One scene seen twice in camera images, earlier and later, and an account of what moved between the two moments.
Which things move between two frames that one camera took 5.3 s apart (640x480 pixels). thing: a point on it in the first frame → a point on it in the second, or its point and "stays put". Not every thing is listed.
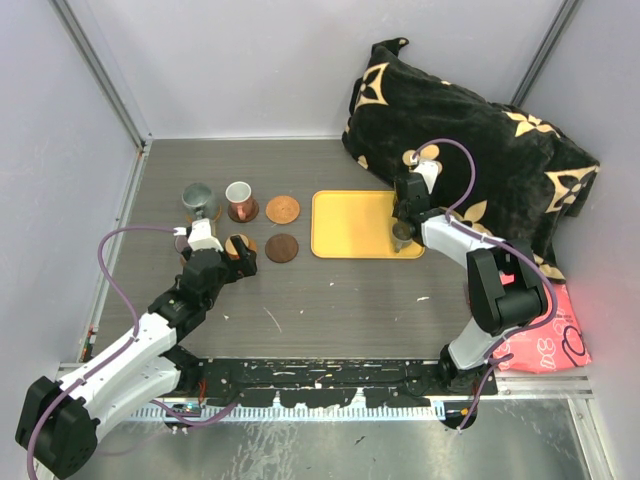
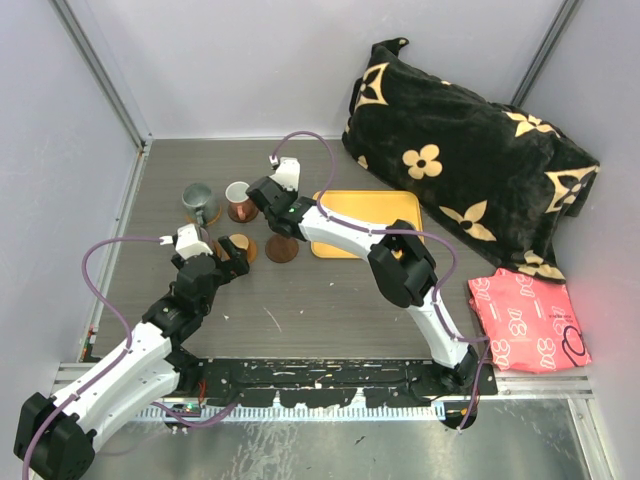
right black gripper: [430, 194] → [292, 195]
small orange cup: [231, 250] stays put
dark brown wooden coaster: [244, 212] stays put
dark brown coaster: [281, 248] stays put
